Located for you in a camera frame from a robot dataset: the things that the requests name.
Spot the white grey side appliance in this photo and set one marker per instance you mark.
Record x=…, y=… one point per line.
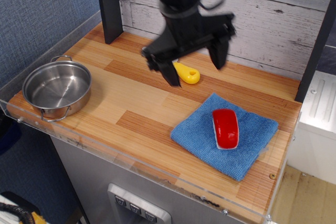
x=312, y=150

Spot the dark grey left post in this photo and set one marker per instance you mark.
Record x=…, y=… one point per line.
x=111, y=19

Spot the yellow object bottom left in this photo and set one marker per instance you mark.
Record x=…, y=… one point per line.
x=38, y=219

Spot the red and white toy object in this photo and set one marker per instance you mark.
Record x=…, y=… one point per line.
x=226, y=129

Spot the stainless steel pot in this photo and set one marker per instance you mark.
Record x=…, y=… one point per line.
x=58, y=89

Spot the silver ice dispenser panel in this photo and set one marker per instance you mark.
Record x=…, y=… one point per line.
x=130, y=208

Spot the yellow handled white toy knife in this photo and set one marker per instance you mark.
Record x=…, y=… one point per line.
x=187, y=74

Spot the clear acrylic guard rail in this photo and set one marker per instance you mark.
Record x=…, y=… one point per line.
x=133, y=108

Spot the dark grey right post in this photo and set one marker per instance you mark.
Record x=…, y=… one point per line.
x=316, y=53

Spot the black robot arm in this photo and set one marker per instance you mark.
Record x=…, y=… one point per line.
x=183, y=7

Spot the silver toy fridge cabinet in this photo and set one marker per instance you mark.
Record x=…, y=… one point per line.
x=170, y=178

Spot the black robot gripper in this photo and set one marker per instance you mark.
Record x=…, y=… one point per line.
x=183, y=35

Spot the dark grey post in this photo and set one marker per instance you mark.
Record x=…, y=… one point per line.
x=111, y=19
x=316, y=53

